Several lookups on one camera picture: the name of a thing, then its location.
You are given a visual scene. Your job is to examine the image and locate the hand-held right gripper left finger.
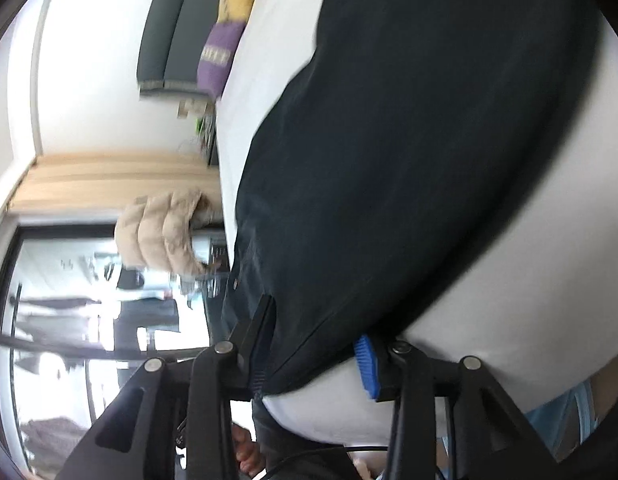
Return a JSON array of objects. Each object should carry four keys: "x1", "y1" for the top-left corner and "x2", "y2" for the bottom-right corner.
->
[{"x1": 53, "y1": 294, "x2": 277, "y2": 480}]

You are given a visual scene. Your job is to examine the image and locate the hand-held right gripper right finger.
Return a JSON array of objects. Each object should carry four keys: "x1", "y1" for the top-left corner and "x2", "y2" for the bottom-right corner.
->
[{"x1": 353, "y1": 335, "x2": 562, "y2": 480}]

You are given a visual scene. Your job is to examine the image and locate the dark grey sofa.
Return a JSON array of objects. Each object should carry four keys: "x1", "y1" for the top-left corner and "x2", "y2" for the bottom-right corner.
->
[{"x1": 136, "y1": 0, "x2": 231, "y2": 99}]

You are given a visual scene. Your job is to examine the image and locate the glass door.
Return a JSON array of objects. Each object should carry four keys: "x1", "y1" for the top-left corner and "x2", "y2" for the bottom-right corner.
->
[{"x1": 0, "y1": 220, "x2": 226, "y2": 476}]

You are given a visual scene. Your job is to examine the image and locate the person's light blue clothing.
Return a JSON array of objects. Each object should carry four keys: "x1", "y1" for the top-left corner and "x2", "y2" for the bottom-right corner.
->
[{"x1": 525, "y1": 379, "x2": 600, "y2": 448}]

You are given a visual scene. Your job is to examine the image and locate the person's left hand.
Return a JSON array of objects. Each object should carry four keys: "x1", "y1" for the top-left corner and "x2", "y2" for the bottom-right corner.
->
[{"x1": 231, "y1": 424, "x2": 264, "y2": 477}]

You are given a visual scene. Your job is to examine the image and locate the light wooden door frame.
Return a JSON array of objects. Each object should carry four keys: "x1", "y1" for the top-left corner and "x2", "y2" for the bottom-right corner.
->
[{"x1": 8, "y1": 152, "x2": 223, "y2": 214}]

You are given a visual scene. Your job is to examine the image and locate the beige puffer jacket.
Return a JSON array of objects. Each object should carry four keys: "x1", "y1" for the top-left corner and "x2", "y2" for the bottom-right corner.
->
[{"x1": 114, "y1": 187, "x2": 223, "y2": 279}]

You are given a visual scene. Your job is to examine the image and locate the black pants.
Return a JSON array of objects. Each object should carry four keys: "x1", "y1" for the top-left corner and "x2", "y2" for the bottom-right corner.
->
[{"x1": 220, "y1": 0, "x2": 604, "y2": 466}]

